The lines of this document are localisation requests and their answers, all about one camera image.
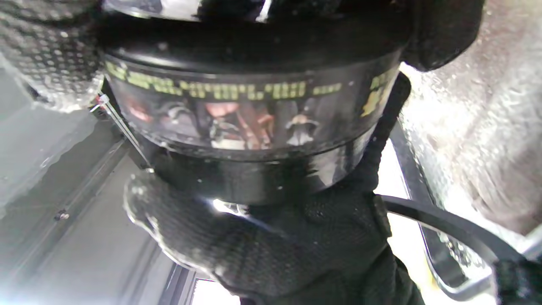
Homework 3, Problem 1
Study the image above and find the person's right hand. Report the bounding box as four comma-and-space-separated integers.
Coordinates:
0, 0, 542, 236

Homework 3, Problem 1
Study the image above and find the person's left hand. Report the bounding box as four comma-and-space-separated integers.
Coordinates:
123, 72, 426, 305

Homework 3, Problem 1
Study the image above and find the black leather care cream jar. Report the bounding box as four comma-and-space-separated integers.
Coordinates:
104, 51, 401, 206

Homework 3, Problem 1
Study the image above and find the black round jar lid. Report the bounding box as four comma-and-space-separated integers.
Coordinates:
100, 0, 413, 75

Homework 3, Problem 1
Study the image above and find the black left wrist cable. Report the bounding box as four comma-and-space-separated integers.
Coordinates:
379, 194, 542, 305

